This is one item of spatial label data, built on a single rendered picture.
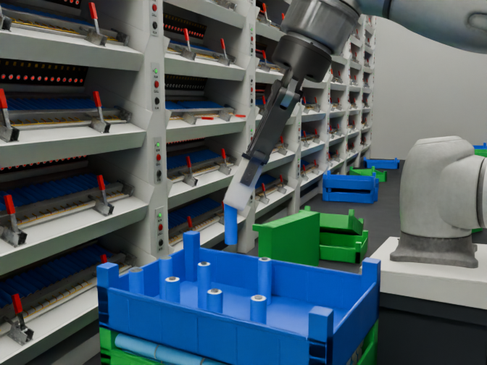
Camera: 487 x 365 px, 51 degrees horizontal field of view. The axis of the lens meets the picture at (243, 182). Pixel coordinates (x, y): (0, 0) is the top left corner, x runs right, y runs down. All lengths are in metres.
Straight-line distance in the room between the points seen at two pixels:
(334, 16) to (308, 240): 1.24
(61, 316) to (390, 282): 0.70
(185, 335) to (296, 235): 1.18
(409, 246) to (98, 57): 0.81
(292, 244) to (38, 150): 0.97
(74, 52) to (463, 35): 0.75
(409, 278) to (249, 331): 0.62
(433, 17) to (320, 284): 0.37
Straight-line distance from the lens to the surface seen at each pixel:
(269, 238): 1.63
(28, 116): 1.10
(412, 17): 0.67
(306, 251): 1.81
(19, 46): 1.01
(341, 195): 3.09
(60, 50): 1.09
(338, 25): 0.67
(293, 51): 0.66
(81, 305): 1.21
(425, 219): 1.17
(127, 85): 1.35
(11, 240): 1.02
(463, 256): 1.20
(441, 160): 1.16
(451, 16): 0.65
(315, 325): 0.51
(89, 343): 1.29
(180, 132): 1.49
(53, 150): 1.06
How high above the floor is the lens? 0.60
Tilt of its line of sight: 9 degrees down
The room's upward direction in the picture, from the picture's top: straight up
